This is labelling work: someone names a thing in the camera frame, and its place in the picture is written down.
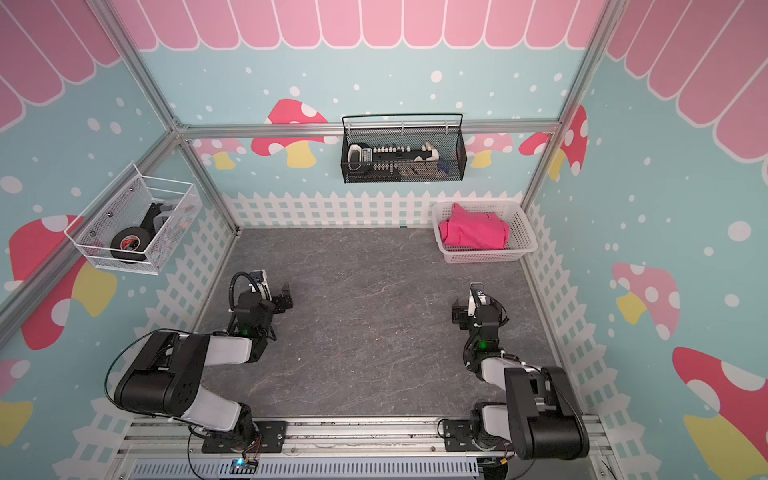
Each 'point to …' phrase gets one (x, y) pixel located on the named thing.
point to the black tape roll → (129, 244)
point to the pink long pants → (474, 231)
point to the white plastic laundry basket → (521, 238)
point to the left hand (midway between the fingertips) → (274, 289)
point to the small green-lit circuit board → (243, 466)
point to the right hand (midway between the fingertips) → (475, 298)
